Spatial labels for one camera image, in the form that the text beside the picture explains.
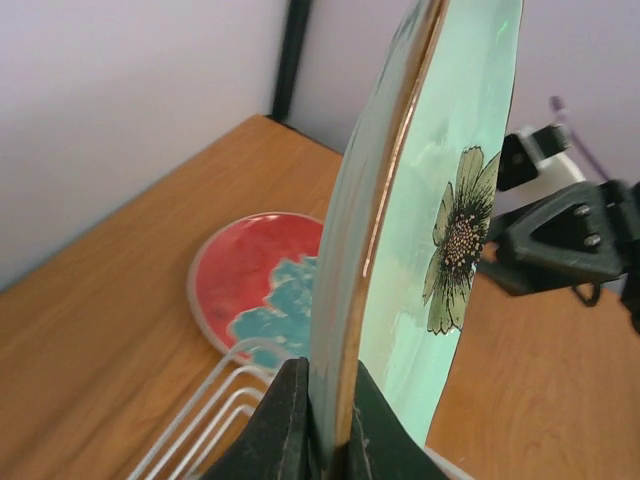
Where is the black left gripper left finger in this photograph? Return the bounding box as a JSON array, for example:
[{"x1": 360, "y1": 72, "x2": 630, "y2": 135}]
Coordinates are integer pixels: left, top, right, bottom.
[{"x1": 202, "y1": 357, "x2": 310, "y2": 480}]

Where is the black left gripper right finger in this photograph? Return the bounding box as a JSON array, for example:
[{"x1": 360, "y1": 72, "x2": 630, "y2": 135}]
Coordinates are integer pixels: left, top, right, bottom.
[{"x1": 345, "y1": 363, "x2": 447, "y2": 480}]

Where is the plain green plate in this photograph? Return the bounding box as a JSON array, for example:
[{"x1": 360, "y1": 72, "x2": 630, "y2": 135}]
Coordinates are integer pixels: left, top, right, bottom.
[{"x1": 309, "y1": 1, "x2": 522, "y2": 462}]

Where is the white wire dish rack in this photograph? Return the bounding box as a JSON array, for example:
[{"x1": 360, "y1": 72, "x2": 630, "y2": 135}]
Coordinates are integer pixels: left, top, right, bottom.
[{"x1": 128, "y1": 335, "x2": 292, "y2": 479}]

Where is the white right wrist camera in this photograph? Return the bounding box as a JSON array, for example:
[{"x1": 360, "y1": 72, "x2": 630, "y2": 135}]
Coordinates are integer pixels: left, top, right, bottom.
[{"x1": 497, "y1": 123, "x2": 586, "y2": 199}]

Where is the black enclosure frame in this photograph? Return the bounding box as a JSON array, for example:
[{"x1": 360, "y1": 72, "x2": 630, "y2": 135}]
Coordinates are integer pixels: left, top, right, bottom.
[{"x1": 269, "y1": 0, "x2": 314, "y2": 123}]

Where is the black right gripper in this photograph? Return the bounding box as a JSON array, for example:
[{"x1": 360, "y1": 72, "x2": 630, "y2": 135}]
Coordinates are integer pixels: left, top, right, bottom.
[{"x1": 480, "y1": 180, "x2": 639, "y2": 333}]

